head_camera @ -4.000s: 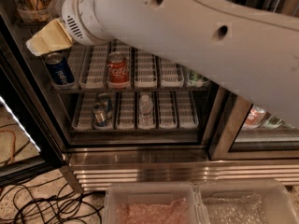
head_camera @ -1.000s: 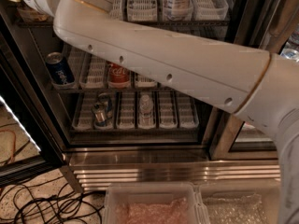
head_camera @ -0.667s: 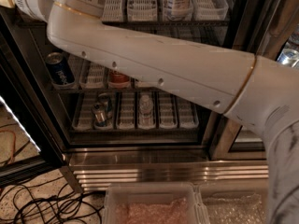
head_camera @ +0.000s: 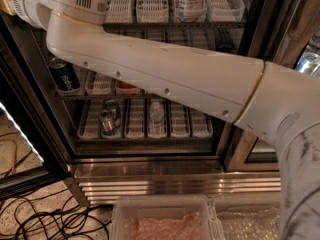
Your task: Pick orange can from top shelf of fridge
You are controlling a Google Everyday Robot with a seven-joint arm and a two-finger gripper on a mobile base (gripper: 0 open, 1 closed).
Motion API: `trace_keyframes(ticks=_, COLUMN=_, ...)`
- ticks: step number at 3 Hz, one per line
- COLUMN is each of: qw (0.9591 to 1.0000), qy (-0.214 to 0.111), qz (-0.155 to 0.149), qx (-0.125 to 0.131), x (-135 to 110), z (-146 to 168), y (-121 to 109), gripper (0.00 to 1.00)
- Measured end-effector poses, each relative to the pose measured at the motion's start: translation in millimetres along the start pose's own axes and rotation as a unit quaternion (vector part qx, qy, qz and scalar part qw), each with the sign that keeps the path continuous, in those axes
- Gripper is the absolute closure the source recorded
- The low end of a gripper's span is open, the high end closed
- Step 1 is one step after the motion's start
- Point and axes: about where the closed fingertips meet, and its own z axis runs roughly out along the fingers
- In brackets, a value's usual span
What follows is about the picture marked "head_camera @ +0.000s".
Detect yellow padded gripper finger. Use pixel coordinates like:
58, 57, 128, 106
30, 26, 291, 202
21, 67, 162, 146
0, 0, 16, 16

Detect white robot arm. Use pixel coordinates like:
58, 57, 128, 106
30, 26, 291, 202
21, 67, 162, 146
8, 0, 320, 240

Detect blue Pepsi can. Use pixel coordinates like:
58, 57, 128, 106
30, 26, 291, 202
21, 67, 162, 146
49, 57, 80, 91

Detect red Coca-Cola can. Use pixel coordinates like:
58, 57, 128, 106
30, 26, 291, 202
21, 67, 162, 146
118, 81, 137, 89

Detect rear Red Bull can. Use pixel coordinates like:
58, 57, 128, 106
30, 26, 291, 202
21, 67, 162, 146
105, 99, 121, 127

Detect red bull can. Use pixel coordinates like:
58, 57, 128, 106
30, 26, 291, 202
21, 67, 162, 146
105, 99, 121, 127
98, 110, 115, 136

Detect open fridge glass door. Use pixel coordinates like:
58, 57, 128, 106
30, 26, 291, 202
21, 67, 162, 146
0, 33, 69, 200

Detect front Red Bull can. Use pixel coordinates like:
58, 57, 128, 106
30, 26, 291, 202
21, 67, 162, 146
98, 110, 115, 136

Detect stainless steel fridge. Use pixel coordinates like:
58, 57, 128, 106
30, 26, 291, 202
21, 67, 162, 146
0, 0, 320, 208

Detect silver can behind glass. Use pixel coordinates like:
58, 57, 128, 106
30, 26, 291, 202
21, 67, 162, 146
295, 52, 320, 78

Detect white labelled bottle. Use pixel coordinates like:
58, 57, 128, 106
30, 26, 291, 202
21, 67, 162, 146
176, 0, 204, 22

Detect clear water bottle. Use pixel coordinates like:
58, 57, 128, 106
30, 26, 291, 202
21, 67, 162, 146
149, 101, 164, 138

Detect pink bubble wrap bin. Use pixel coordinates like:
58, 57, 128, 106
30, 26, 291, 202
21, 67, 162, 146
110, 195, 224, 240

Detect clear bubble wrap bin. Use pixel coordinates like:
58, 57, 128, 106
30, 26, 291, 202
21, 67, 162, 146
214, 192, 280, 240

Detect orange floor cable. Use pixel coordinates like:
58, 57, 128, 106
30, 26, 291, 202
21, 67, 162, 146
0, 137, 18, 179

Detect black floor cables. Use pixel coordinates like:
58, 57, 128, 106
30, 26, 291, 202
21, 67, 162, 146
0, 187, 112, 240

